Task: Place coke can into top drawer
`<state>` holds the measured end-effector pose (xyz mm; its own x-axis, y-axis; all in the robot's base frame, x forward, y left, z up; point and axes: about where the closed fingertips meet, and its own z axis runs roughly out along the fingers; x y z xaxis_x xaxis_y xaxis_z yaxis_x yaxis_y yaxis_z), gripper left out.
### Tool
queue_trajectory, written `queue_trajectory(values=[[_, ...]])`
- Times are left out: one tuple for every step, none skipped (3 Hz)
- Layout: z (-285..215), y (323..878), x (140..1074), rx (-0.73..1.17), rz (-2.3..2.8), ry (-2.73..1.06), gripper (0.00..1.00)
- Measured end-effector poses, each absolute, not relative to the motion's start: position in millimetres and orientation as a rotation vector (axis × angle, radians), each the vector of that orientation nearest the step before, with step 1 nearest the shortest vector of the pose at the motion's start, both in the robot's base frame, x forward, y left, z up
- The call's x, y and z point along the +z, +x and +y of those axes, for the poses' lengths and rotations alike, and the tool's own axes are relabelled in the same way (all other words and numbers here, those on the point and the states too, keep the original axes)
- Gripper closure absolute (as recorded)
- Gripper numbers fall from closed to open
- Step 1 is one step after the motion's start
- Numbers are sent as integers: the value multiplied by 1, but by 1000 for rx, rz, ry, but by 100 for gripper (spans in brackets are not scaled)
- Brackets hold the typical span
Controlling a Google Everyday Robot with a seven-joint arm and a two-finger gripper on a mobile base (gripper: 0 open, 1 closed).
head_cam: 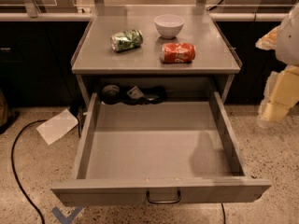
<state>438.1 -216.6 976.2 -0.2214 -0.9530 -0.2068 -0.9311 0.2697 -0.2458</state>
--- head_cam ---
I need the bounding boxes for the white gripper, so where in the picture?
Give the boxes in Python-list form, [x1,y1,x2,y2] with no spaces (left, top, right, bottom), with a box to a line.
[255,3,299,129]

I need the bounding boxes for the red coke can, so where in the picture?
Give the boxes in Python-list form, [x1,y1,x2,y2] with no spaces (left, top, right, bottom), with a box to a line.
[161,43,196,63]

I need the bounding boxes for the green soda can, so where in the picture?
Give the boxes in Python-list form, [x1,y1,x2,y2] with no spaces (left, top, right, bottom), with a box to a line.
[110,29,143,52]

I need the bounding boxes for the open grey top drawer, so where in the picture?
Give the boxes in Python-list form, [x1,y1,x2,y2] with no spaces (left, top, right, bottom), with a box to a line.
[51,91,271,206]

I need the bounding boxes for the grey cabinet with top surface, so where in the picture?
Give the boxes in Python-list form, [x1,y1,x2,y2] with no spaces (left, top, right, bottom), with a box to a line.
[72,5,240,99]

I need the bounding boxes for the white ceramic bowl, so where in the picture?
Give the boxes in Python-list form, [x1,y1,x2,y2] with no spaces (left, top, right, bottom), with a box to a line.
[154,14,185,39]

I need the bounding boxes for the white paper sheet on floor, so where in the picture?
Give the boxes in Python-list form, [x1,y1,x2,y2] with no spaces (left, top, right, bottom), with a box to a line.
[36,109,78,145]

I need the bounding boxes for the dark counter cabinets behind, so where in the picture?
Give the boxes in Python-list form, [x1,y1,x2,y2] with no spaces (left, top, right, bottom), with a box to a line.
[0,21,286,107]

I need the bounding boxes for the blue tape floor marker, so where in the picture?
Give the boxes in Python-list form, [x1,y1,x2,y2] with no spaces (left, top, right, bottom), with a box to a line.
[51,206,83,224]

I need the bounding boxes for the black cable bundle with tag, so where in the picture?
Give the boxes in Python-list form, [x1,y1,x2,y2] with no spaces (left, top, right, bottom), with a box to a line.
[98,83,167,106]

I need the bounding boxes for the metal drawer handle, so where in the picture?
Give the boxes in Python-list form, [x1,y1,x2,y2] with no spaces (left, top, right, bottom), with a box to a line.
[146,190,181,204]

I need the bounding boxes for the black floor cable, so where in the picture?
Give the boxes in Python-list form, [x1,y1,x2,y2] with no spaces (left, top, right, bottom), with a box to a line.
[10,119,49,224]

